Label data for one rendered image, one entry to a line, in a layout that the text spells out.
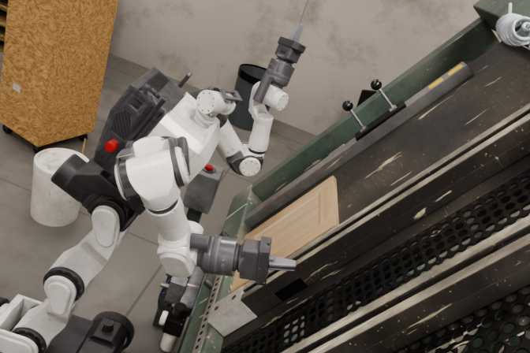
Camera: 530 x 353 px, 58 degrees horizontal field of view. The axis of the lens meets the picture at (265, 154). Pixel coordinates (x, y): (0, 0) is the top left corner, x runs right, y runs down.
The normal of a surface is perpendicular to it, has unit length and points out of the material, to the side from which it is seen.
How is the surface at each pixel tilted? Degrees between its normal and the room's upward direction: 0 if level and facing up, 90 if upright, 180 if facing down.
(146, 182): 66
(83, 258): 90
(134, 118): 90
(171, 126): 47
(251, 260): 90
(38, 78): 90
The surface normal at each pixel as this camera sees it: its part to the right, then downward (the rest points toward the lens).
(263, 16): -0.21, 0.37
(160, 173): 0.13, 0.06
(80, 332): 0.32, -0.85
